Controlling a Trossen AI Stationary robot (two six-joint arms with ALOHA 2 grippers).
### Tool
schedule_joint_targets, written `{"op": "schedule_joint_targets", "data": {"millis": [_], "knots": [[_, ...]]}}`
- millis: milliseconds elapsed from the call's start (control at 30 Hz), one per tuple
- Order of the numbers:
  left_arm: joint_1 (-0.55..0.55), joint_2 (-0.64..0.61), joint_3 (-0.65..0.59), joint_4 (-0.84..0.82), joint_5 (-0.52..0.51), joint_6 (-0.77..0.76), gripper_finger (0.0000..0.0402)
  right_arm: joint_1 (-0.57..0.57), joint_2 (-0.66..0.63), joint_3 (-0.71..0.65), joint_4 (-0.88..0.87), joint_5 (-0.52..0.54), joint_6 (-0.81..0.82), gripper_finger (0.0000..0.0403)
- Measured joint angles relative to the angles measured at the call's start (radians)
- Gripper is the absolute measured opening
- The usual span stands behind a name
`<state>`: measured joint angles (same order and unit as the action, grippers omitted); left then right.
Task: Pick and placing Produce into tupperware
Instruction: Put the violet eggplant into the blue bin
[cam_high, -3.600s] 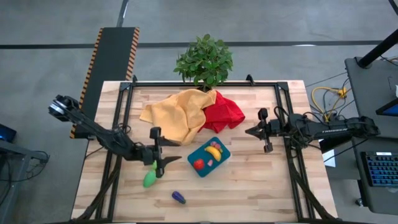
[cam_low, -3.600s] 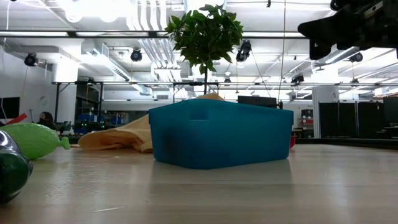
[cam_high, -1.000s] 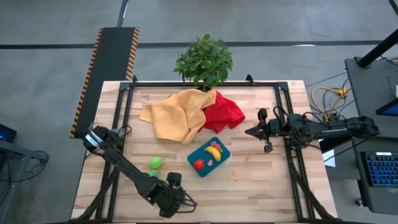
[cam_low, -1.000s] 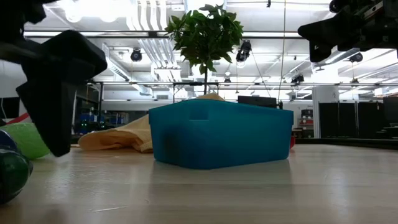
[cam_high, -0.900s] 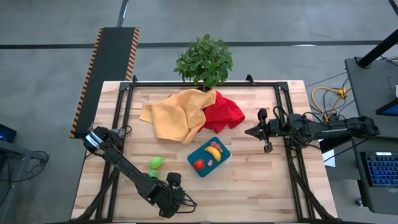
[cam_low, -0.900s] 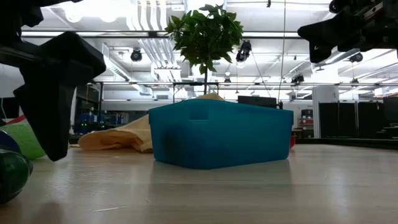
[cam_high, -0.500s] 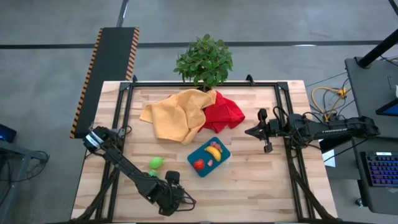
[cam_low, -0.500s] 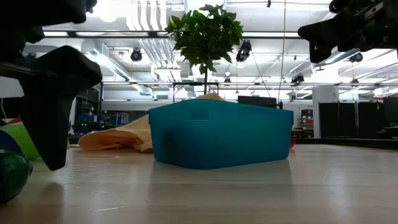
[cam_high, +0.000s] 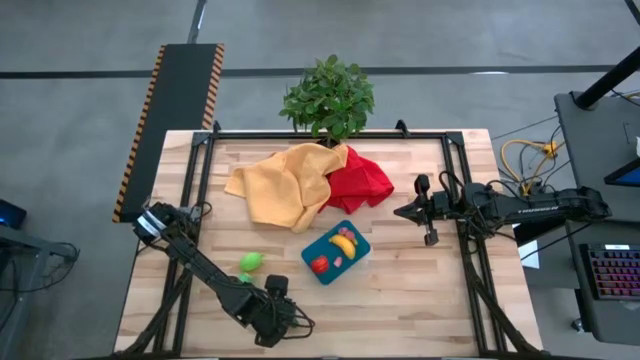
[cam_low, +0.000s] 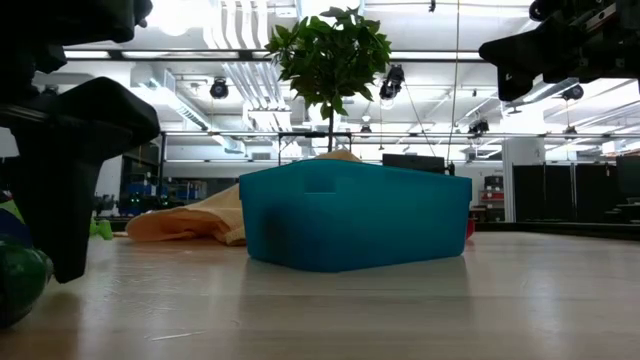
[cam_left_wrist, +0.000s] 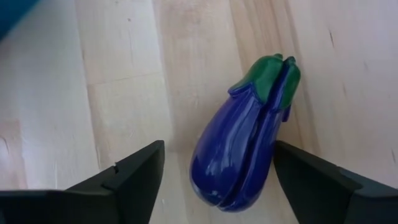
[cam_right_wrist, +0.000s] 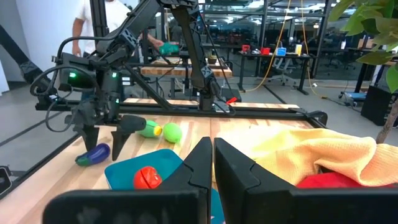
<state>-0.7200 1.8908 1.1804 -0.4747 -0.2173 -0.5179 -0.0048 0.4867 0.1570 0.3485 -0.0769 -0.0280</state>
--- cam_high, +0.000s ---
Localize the white paper sheet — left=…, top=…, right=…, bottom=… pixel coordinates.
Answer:
left=513, top=222, right=542, bottom=270

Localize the yellow toy banana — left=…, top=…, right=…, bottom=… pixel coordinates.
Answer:
left=328, top=233, right=358, bottom=261

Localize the red cloth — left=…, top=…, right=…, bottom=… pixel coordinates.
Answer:
left=319, top=144, right=396, bottom=215

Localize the backlit black keyboard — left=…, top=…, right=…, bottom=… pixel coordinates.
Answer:
left=580, top=243, right=640, bottom=301

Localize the black device blue screen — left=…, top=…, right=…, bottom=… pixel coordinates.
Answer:
left=0, top=198, right=28, bottom=231

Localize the black metal table frame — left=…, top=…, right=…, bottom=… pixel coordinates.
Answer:
left=113, top=119, right=551, bottom=360

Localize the yellow cable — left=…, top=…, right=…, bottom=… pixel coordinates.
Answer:
left=500, top=139, right=566, bottom=196

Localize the teal plastic tupperware container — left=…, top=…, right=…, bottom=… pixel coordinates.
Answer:
left=300, top=219, right=373, bottom=287

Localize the black hazard-striped floor mat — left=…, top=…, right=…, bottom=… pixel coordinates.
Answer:
left=112, top=43, right=226, bottom=224

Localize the yellow cloth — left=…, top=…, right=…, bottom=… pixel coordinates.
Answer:
left=223, top=142, right=350, bottom=234

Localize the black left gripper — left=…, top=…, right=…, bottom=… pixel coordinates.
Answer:
left=244, top=292, right=314, bottom=349

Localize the grey desk with monitor pole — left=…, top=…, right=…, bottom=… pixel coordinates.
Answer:
left=553, top=90, right=640, bottom=224

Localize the green potted plant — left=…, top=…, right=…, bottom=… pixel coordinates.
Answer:
left=278, top=53, right=376, bottom=149

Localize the black monitor blue screen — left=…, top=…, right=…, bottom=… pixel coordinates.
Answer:
left=603, top=157, right=640, bottom=189

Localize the round green toy fruit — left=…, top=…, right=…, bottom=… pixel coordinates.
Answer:
left=239, top=251, right=265, bottom=274

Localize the grey side stand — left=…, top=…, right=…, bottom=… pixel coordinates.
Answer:
left=0, top=223, right=81, bottom=360

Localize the grey desk with keyboard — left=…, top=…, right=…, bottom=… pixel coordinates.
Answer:
left=564, top=217, right=640, bottom=347

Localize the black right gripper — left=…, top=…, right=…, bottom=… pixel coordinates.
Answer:
left=393, top=173, right=469, bottom=247

